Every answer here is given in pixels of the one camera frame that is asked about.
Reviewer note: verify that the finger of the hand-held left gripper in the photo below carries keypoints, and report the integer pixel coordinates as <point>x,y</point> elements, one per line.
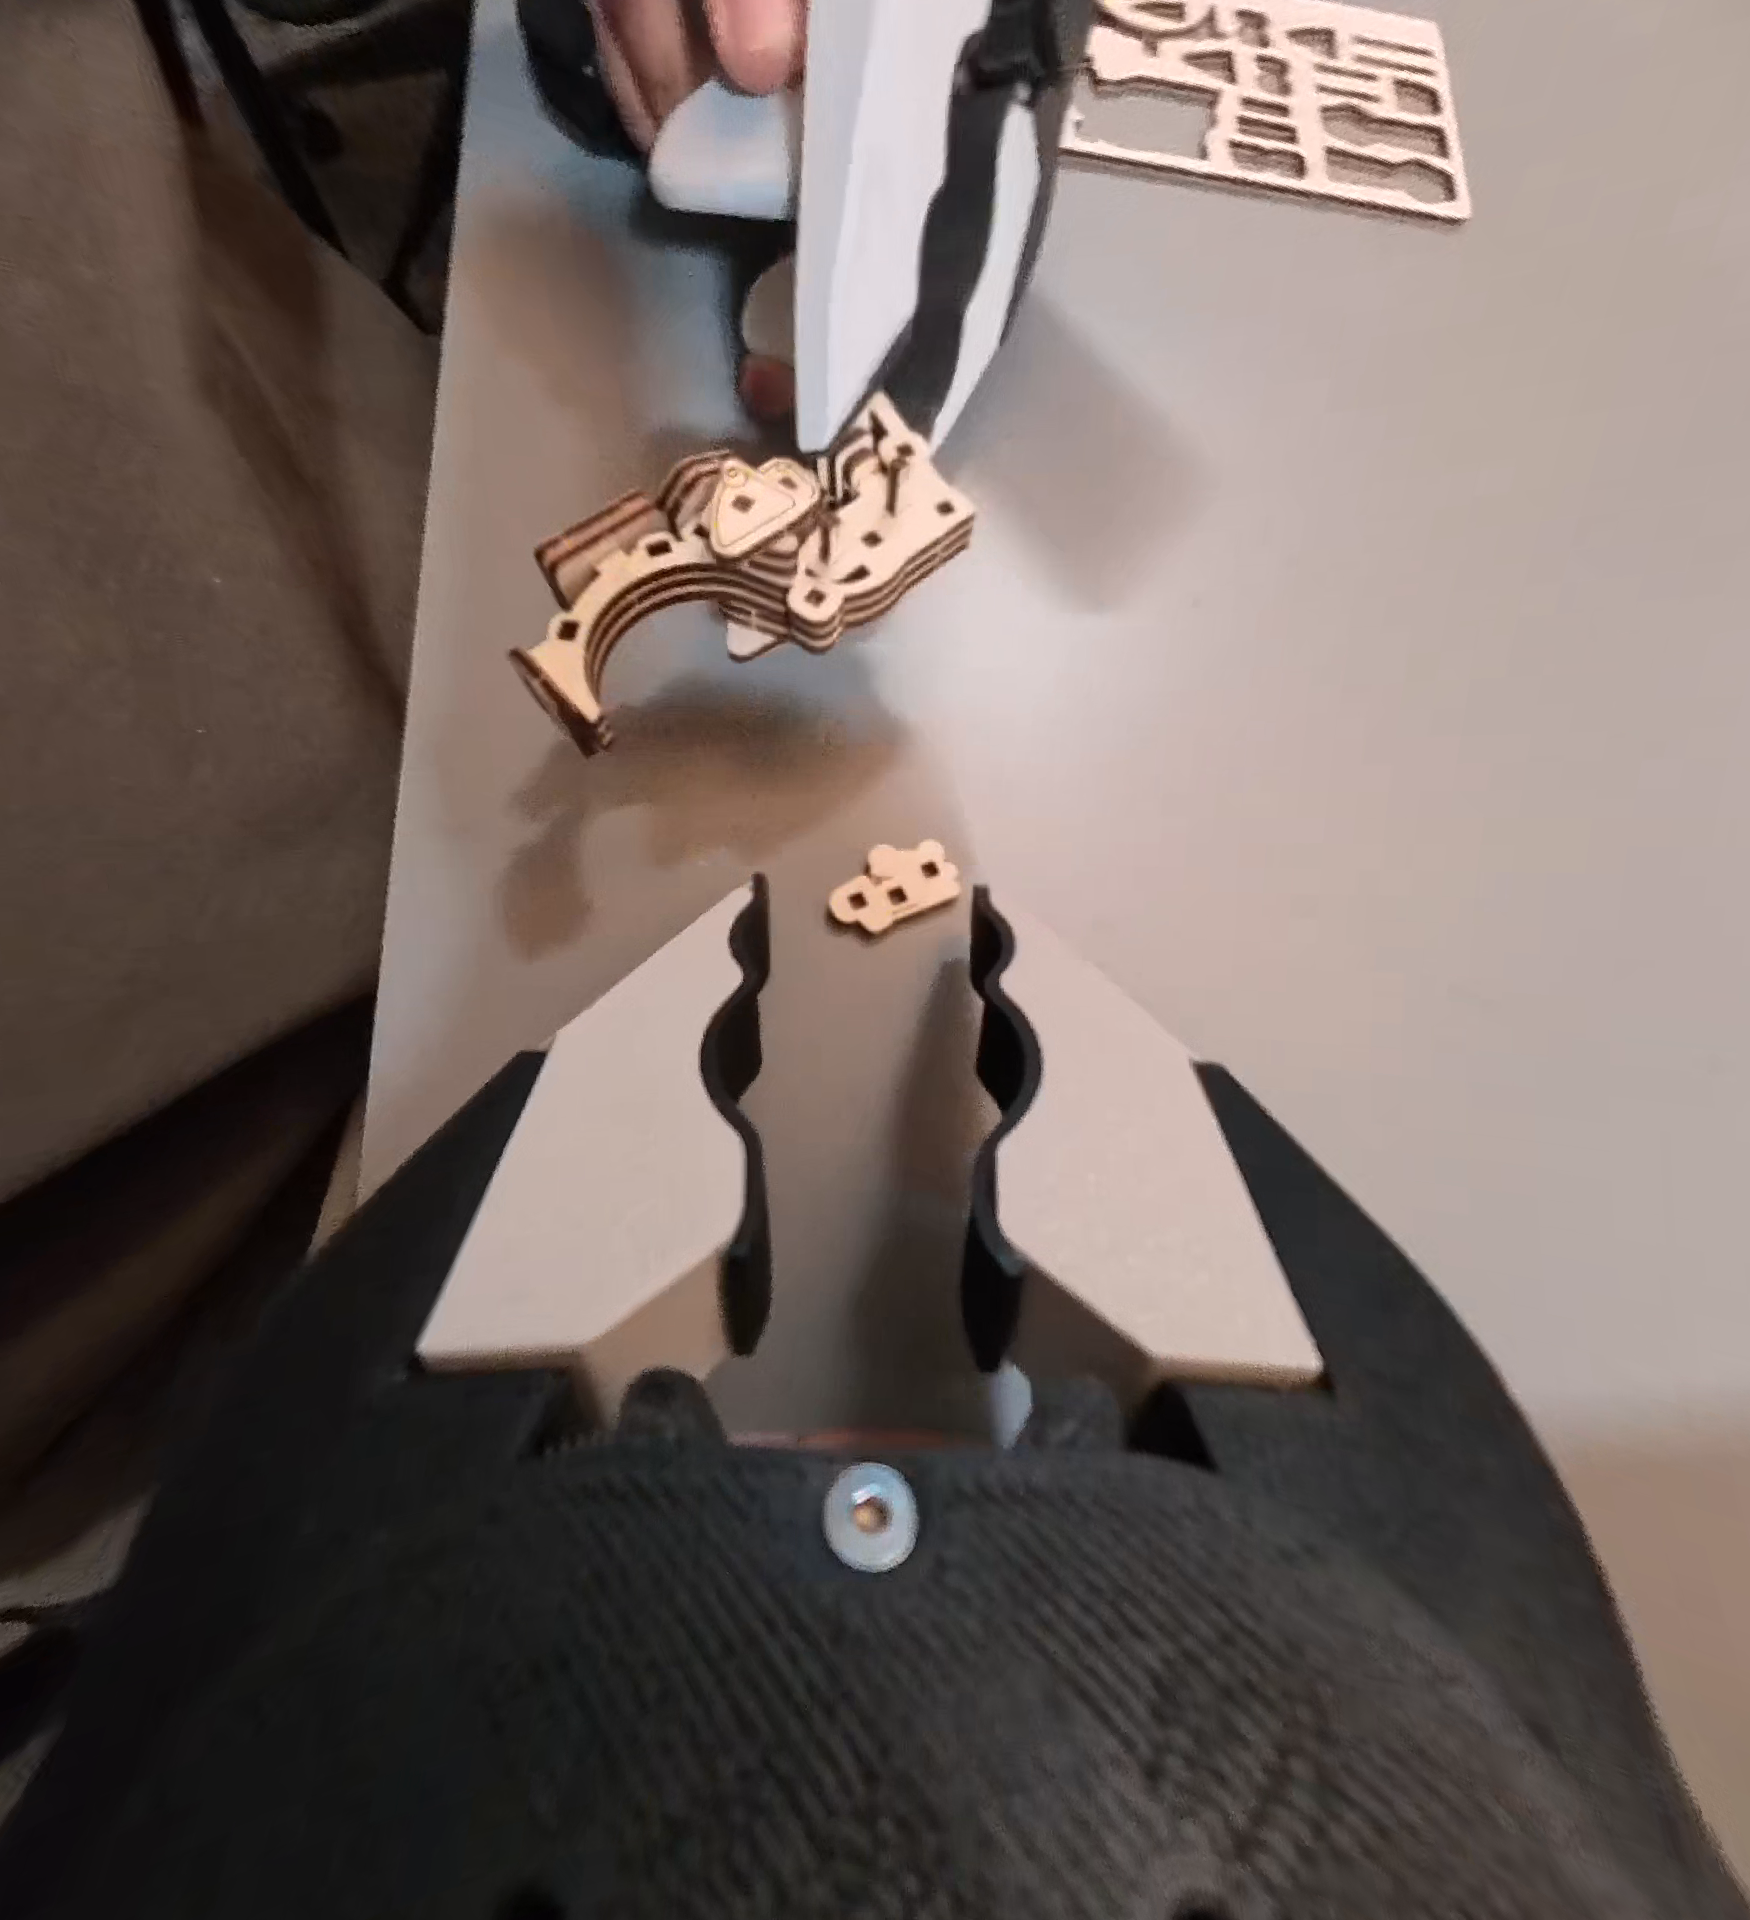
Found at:
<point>861,224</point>
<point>1003,257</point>

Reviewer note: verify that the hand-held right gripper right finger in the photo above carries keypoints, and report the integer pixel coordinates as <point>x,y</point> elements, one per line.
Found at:
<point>1144,1198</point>

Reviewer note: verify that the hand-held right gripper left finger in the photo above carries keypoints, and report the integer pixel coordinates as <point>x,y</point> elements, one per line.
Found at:
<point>605,1198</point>

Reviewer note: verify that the wooden puzzle model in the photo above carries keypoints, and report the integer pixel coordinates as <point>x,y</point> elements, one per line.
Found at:
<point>755,555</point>

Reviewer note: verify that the small wooden puzzle piece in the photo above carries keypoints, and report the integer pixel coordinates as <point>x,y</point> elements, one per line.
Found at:
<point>896,890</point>

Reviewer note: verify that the grey desk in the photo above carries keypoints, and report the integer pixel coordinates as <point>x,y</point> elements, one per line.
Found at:
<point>1340,673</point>

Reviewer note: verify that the person's left hand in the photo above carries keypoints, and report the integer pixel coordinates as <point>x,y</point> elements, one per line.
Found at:
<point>726,40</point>

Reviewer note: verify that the wooden puzzle parts sheet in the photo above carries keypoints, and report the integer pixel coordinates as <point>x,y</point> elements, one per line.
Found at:
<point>1294,106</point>

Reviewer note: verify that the person's olive clothing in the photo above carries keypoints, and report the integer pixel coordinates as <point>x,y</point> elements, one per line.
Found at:
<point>140,597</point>

